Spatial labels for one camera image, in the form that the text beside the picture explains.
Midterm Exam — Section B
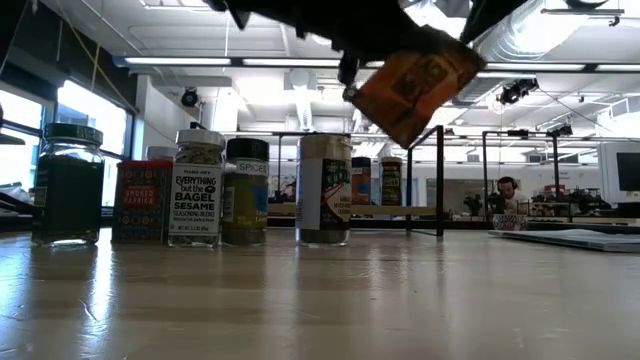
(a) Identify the red smoked paprika tin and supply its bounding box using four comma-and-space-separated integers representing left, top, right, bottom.
110, 159, 174, 245

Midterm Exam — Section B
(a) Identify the dark monitor screen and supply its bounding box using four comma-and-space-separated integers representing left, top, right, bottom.
614, 151, 640, 193

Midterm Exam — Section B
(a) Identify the person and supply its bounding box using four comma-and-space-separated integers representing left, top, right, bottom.
494, 175, 527, 215

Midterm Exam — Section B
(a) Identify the wooden shelf black wire frame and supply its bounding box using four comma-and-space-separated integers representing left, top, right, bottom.
267, 124, 446, 238

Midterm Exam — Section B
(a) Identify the tall grey-lid spice jar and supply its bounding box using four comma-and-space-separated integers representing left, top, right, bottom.
294, 132, 353, 247

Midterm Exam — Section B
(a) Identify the orange spice jar black lid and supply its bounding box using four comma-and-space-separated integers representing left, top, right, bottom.
350, 156, 373, 207

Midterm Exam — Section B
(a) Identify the background robot station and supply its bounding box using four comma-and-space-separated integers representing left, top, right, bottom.
529, 185, 614, 217

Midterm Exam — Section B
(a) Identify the everything bagel seasoning jar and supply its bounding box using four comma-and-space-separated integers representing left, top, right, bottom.
167, 128, 227, 249

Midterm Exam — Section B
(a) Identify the yellow lid spice jar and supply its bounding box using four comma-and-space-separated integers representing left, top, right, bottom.
378, 156, 404, 208

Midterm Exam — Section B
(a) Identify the orange seasoning packet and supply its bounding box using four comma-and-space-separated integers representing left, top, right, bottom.
348, 23, 487, 150

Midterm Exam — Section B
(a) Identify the green spice jar black lid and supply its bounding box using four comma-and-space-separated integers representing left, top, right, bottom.
220, 137, 271, 247

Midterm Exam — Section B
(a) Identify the black ceiling spotlight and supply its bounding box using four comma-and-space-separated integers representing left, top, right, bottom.
497, 78, 541, 106

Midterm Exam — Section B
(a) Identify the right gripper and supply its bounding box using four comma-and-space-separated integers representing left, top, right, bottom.
204, 0, 426, 87

